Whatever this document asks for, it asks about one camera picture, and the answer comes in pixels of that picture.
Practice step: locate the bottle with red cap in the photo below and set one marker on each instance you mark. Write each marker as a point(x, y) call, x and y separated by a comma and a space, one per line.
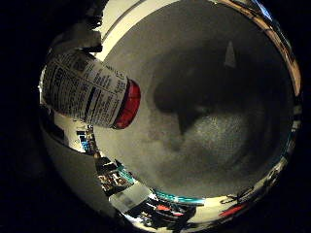
point(94, 93)

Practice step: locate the grey flat box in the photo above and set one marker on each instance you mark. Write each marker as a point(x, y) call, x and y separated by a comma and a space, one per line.
point(129, 198)

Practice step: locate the red tool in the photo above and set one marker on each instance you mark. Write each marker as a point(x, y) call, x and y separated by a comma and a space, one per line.
point(234, 210)

